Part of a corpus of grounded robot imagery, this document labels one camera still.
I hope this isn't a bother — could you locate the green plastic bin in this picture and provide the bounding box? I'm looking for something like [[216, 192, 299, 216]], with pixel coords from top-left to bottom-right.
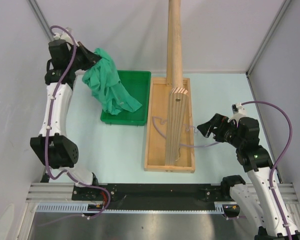
[[100, 70, 151, 126]]

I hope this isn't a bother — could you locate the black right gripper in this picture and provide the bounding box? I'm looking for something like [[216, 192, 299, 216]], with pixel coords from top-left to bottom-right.
[[196, 113, 244, 149]]

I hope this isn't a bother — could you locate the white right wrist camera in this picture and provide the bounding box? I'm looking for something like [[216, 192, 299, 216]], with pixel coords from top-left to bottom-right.
[[229, 102, 247, 123]]

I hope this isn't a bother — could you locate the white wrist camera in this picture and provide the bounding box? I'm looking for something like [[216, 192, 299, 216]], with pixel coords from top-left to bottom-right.
[[229, 102, 247, 123], [53, 27, 73, 44]]

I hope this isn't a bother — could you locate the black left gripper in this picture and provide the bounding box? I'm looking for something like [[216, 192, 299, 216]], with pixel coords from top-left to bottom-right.
[[67, 42, 102, 72]]

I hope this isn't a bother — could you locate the wooden clothes rack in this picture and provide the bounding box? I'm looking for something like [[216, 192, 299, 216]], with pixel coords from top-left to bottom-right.
[[144, 0, 196, 173]]

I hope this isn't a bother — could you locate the lilac wire hanger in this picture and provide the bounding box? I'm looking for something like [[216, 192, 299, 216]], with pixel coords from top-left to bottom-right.
[[151, 116, 219, 149]]

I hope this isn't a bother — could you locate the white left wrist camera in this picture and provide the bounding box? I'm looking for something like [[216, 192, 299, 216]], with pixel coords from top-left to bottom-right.
[[53, 27, 73, 44]]

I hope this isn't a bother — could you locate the green tank top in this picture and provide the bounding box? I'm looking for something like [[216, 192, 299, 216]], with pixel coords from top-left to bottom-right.
[[81, 47, 143, 116]]

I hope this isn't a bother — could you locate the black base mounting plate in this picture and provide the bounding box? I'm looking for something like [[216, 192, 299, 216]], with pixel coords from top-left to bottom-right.
[[71, 183, 243, 204]]

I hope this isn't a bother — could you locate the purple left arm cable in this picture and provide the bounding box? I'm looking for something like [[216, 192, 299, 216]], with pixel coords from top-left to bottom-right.
[[44, 24, 112, 220]]

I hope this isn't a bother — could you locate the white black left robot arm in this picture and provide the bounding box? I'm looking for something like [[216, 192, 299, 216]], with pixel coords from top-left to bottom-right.
[[30, 39, 101, 200]]

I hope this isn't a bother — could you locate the white slotted cable duct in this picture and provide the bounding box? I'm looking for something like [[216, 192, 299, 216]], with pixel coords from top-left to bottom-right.
[[36, 202, 240, 214]]

